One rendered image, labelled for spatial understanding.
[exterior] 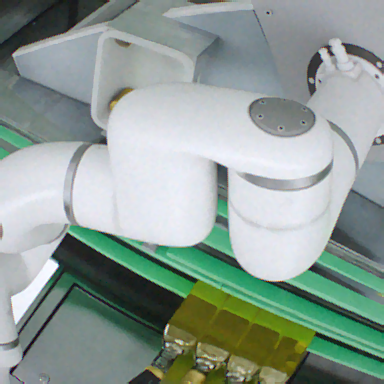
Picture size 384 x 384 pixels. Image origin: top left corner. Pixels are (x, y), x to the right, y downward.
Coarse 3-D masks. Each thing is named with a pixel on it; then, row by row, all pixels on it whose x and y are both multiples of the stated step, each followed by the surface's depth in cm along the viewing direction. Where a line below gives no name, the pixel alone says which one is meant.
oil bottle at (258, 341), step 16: (256, 320) 100; (272, 320) 100; (288, 320) 101; (256, 336) 98; (272, 336) 98; (240, 352) 95; (256, 352) 96; (224, 368) 97; (240, 368) 94; (256, 368) 94
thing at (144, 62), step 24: (120, 48) 103; (144, 48) 103; (168, 48) 92; (96, 72) 102; (120, 72) 108; (144, 72) 107; (168, 72) 105; (192, 72) 93; (96, 96) 106; (96, 120) 110
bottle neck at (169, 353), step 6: (162, 348) 96; (168, 348) 96; (174, 348) 96; (162, 354) 95; (168, 354) 95; (174, 354) 95; (156, 360) 94; (162, 360) 94; (168, 360) 94; (174, 360) 95; (156, 366) 95; (162, 366) 93; (168, 366) 94
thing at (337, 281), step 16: (224, 208) 100; (224, 224) 98; (208, 240) 96; (224, 240) 96; (320, 256) 96; (304, 272) 94; (320, 272) 94; (336, 272) 95; (352, 272) 94; (304, 288) 92; (320, 288) 92; (336, 288) 92; (352, 288) 93; (368, 288) 93; (336, 304) 91; (352, 304) 90; (368, 304) 90
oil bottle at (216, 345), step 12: (228, 300) 102; (240, 300) 102; (228, 312) 101; (240, 312) 101; (252, 312) 101; (216, 324) 99; (228, 324) 99; (240, 324) 99; (204, 336) 97; (216, 336) 97; (228, 336) 97; (240, 336) 98; (204, 348) 95; (216, 348) 96; (228, 348) 96; (204, 360) 95; (216, 360) 95
